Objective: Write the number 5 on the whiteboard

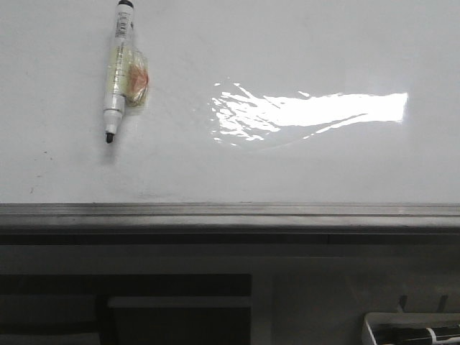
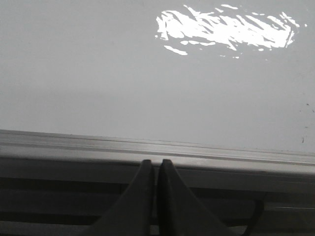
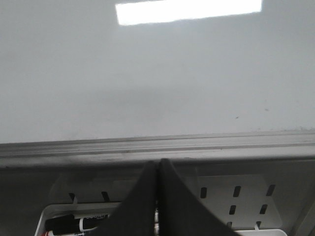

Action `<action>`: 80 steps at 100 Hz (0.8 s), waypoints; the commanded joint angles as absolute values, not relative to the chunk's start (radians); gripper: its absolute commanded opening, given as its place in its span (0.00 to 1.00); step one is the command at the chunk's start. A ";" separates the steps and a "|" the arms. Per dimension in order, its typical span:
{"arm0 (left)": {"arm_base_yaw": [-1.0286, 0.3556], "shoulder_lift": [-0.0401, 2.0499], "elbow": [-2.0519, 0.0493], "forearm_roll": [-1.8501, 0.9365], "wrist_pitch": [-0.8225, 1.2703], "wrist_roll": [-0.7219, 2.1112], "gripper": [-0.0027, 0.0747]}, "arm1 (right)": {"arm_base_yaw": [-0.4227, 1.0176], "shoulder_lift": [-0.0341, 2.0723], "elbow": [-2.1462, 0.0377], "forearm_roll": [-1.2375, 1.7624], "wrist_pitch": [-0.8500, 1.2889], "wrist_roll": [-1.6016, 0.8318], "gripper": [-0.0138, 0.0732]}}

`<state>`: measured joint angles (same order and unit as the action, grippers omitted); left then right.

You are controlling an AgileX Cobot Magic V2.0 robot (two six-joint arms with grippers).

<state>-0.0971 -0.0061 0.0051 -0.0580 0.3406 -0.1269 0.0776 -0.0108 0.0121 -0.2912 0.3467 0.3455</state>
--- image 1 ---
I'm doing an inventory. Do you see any white dry-erase marker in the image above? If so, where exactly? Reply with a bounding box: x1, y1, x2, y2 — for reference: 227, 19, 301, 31
103, 1, 150, 144

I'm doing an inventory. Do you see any dark cabinet panel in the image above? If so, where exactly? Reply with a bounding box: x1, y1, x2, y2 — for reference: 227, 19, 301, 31
1, 274, 252, 344

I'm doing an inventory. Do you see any black marker in tray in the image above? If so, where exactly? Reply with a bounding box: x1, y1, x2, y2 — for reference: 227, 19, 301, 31
374, 325, 459, 345

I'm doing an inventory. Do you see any white marker tray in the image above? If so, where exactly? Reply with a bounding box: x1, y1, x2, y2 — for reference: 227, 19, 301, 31
362, 313, 459, 344

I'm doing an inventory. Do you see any white whiteboard with metal frame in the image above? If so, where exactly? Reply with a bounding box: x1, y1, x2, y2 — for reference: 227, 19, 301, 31
1, 1, 459, 240

